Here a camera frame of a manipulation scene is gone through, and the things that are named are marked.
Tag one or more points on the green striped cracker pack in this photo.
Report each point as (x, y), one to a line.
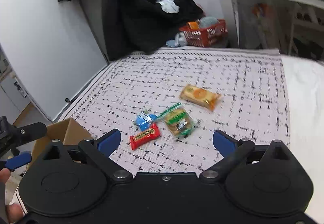
(178, 121)

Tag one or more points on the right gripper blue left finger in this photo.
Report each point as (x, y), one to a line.
(108, 143)

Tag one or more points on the red candy bar wrapper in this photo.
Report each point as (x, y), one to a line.
(144, 137)

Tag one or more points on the black coat on chair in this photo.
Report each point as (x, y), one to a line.
(143, 25)

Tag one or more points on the white desk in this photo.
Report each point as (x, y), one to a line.
(230, 9)

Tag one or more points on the orange biscuit snack pack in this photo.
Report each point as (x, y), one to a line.
(200, 96)

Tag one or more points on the patterned white bed mat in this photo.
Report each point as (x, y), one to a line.
(241, 92)

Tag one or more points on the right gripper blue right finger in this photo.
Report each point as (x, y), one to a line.
(224, 143)

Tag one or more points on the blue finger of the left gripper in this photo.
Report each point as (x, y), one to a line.
(18, 161)

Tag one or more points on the red plastic basket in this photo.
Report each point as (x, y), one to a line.
(205, 37)

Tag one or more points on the brown cardboard box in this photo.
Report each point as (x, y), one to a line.
(58, 180)

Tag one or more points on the person left hand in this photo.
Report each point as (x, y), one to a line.
(14, 211)

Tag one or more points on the small blue candy wrapper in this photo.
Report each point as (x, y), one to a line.
(144, 120)

